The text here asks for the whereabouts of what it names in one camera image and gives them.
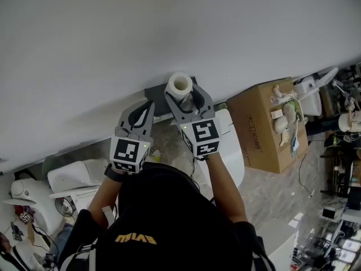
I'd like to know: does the blue and white brush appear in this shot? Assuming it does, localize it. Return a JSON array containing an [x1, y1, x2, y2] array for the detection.
[[290, 114, 302, 154]]

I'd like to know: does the white toilet with open seat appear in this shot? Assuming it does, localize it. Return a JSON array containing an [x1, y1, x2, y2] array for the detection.
[[47, 159, 104, 200]]

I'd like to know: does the beige plastic piece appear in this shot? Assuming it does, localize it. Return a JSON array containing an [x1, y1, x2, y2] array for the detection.
[[279, 126, 292, 147]]

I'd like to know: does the black floor cable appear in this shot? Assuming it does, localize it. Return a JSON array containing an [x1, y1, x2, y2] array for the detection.
[[298, 151, 316, 198]]

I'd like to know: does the person's left forearm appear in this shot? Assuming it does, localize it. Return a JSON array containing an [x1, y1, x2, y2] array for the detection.
[[87, 176, 125, 231]]

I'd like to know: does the person's black t-shirt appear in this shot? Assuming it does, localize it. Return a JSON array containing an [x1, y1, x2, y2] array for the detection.
[[56, 162, 276, 271]]

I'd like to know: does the red container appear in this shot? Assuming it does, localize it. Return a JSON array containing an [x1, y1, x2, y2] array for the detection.
[[12, 204, 36, 220]]

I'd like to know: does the black metal shelf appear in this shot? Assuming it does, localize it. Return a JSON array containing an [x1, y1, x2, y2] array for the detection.
[[320, 139, 361, 198]]

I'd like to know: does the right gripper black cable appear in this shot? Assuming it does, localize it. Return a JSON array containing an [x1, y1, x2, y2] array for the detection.
[[189, 157, 201, 192]]

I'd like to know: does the person's right forearm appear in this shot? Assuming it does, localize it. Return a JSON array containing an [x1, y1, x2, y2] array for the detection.
[[206, 152, 251, 225]]

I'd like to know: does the person's beige trouser leg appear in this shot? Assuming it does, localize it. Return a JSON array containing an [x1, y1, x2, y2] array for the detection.
[[168, 150, 196, 178]]

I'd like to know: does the large cardboard box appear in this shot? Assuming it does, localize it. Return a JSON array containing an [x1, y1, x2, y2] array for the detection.
[[226, 77, 309, 175]]

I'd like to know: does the black wire waste bin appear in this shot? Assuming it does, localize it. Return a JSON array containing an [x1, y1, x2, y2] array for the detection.
[[55, 197, 77, 219]]

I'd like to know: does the grey round ball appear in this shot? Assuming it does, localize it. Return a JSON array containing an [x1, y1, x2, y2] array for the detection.
[[274, 115, 289, 134]]

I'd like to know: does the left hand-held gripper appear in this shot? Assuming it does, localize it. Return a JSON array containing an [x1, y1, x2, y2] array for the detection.
[[109, 99, 156, 174]]

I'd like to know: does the white egg-shaped toilet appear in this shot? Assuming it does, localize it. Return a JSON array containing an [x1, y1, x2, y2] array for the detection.
[[2, 179, 65, 237]]

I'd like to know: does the white cabinet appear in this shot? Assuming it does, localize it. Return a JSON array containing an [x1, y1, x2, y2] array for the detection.
[[266, 229, 300, 260]]

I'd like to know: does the white toilet with closed lid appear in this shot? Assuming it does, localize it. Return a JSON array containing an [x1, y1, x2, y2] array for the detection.
[[196, 108, 245, 192]]

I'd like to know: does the black wall paper holder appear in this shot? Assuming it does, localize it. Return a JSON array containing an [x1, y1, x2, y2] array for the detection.
[[144, 76, 199, 116]]

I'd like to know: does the white toilet paper roll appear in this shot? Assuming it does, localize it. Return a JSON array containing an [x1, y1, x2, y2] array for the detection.
[[164, 72, 195, 110]]

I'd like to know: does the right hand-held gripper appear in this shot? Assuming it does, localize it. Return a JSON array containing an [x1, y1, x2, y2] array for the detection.
[[164, 84, 222, 161]]

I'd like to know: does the white toilet with raised lid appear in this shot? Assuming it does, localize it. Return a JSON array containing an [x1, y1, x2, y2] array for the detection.
[[293, 66, 340, 117]]

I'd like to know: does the black wristwatch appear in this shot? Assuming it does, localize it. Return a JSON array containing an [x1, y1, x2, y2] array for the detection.
[[104, 163, 125, 183]]

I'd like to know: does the grey-green cloth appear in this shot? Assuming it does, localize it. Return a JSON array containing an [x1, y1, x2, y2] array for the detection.
[[283, 101, 297, 124]]

